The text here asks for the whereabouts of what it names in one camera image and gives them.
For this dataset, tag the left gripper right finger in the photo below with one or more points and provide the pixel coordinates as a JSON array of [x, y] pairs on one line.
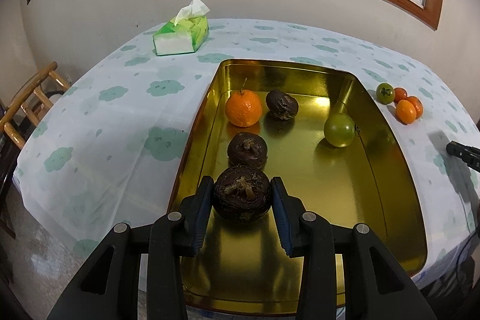
[[306, 234]]

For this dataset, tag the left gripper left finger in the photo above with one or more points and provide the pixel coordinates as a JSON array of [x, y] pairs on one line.
[[178, 234]]

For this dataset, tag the orange tangerine front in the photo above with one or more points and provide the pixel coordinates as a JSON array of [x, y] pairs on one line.
[[405, 112]]

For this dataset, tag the orange tangerine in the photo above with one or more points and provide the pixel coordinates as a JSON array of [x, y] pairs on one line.
[[405, 112], [417, 104]]

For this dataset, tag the small red tomato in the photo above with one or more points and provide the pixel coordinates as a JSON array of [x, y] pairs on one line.
[[400, 94]]

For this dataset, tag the gold red metal tin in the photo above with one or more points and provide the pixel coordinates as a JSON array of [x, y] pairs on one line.
[[246, 271]]

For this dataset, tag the large green tomato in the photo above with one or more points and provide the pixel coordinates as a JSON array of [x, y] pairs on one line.
[[339, 130]]

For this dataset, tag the small dark passion fruit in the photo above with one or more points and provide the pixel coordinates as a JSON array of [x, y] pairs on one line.
[[282, 105]]

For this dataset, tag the orange with stem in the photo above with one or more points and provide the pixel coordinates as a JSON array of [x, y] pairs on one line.
[[243, 108]]

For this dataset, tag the orange tangerine rear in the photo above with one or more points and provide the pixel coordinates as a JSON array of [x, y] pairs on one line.
[[417, 104]]

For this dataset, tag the small green tomato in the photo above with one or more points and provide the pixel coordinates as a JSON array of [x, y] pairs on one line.
[[385, 93]]

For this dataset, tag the cloud-pattern tablecloth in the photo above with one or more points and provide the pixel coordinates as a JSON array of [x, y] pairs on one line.
[[108, 150]]

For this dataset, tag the green tissue box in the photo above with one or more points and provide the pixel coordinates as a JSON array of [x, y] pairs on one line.
[[185, 32]]

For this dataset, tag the bamboo chair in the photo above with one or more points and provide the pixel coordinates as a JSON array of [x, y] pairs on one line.
[[31, 100]]

